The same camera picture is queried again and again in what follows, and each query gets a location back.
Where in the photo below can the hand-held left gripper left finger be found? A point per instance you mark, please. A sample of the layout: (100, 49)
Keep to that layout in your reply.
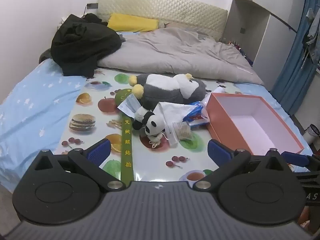
(101, 151)

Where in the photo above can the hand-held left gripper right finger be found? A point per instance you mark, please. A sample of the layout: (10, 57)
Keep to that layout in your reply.
(218, 153)

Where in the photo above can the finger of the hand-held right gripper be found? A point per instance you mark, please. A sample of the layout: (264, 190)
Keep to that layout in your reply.
(296, 158)

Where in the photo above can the orange cardboard box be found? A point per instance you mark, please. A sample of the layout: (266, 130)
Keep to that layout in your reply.
(250, 120)

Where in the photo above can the blue face mask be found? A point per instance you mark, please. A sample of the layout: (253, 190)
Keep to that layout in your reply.
(130, 105)

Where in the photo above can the small panda plush toy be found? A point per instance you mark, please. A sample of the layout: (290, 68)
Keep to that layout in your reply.
(152, 123)

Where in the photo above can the person's right hand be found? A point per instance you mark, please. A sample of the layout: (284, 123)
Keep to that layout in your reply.
(303, 221)

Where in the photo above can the green strip with yellow print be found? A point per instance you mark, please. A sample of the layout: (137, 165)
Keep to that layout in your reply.
(126, 150)

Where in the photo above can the white trash bin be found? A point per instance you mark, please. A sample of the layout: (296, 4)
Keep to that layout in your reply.
(310, 135)

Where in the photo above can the clear plastic packet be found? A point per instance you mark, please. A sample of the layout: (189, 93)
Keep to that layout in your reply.
(178, 132)

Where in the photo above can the blue snack packet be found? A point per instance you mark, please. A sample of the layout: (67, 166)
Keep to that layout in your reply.
(193, 115)

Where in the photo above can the white plastic bag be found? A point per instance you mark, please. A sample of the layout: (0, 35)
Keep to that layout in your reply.
(175, 111)

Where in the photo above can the white tube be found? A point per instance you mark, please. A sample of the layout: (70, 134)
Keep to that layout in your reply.
(218, 90)

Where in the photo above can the blue curtain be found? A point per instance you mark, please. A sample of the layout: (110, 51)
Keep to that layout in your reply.
(292, 75)

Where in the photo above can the grey penguin plush toy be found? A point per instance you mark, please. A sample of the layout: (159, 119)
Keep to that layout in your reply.
(160, 90)

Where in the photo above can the row of small bottles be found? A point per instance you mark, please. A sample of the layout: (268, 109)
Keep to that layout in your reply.
(240, 48)

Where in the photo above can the grey duvet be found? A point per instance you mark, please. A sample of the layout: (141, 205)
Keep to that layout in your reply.
(175, 52)

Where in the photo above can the pile of black clothes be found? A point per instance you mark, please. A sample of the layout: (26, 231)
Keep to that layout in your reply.
(80, 42)

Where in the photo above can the hanging denim garment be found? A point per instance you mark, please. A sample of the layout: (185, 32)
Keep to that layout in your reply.
(313, 30)

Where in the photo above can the grey wardrobe cabinet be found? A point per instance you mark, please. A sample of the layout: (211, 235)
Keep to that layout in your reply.
(262, 30)

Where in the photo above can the yellow pillow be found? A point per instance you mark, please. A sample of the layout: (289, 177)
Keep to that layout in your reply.
(132, 22)

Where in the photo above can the cream quilted headboard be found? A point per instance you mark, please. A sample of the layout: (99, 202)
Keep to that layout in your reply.
(162, 7)

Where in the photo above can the dark wall socket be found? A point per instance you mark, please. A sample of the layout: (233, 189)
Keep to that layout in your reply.
(243, 30)

